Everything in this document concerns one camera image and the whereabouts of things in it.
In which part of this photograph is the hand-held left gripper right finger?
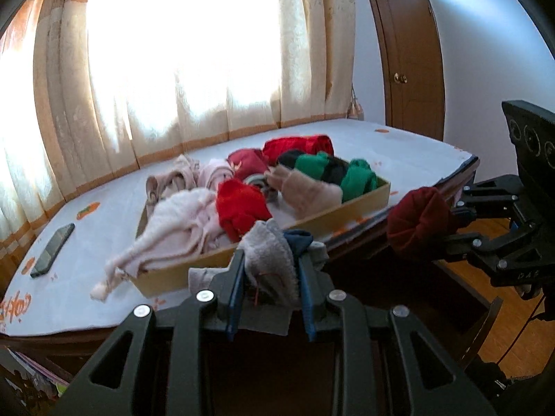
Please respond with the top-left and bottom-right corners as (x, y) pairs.
(297, 255), (497, 416)

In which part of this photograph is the light pink underwear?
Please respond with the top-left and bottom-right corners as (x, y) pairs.
(197, 159), (237, 193)

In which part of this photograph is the persimmon print tablecloth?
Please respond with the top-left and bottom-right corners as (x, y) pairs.
(0, 118), (480, 338)

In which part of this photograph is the beige ribbed underwear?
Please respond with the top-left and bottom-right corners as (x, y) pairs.
(144, 155), (201, 209)

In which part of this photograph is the shallow cardboard tray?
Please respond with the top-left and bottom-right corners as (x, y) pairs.
(132, 162), (392, 299)

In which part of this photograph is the maroon underwear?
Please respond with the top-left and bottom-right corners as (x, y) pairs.
(227, 148), (272, 183)

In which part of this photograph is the grey sock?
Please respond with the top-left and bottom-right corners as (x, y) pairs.
(188, 219), (329, 337)

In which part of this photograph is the plain green underwear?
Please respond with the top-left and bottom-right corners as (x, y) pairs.
(339, 159), (379, 203)

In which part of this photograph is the stack of books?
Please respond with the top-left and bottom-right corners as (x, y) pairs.
(0, 347), (72, 406)

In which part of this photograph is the bright red underwear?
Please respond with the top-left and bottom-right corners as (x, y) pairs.
(261, 135), (335, 166)

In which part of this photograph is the grey striped underwear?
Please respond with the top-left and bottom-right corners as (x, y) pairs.
(243, 173), (280, 202)

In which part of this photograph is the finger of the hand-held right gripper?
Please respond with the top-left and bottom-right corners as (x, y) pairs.
(434, 221), (536, 274)
(451, 174), (527, 226)

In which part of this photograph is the curtain tassel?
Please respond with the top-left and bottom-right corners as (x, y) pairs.
(349, 89), (366, 121)

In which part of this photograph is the cream orange patterned curtain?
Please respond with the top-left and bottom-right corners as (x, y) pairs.
(0, 0), (358, 243)

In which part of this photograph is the dark red sock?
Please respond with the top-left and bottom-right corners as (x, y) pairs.
(387, 187), (460, 263)

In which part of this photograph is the dark wooden drawer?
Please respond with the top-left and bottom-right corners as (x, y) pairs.
(429, 260), (506, 371)

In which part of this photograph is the black red cable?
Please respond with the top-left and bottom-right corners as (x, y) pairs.
(494, 286), (549, 367)

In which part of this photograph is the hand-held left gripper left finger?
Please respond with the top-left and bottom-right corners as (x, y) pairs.
(56, 249), (246, 416)

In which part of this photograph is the brown wooden door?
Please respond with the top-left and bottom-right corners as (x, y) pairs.
(360, 0), (447, 141)

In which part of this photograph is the green black striped underwear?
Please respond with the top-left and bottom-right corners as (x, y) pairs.
(277, 151), (351, 187)

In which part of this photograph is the tan beige sock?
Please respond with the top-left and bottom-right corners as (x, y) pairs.
(265, 165), (344, 219)

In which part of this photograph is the black smartphone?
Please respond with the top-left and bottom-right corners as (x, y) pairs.
(30, 223), (76, 278)

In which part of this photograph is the bright red sock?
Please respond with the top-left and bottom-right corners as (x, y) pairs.
(215, 179), (273, 243)

